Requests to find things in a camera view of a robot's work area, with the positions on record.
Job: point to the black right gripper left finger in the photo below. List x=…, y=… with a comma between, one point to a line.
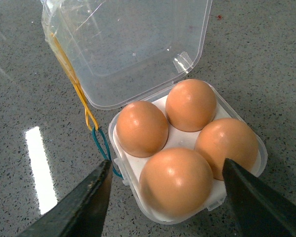
x=82, y=212

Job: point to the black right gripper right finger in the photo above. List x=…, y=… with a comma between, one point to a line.
x=260, y=211

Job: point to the brown egg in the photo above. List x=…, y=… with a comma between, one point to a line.
x=227, y=138
x=191, y=105
x=176, y=182
x=142, y=129

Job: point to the clear plastic egg box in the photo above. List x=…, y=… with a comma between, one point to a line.
x=128, y=50

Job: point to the blue rubber band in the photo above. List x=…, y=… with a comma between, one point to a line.
x=103, y=148

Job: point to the yellow rubber band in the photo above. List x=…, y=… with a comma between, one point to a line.
x=65, y=63

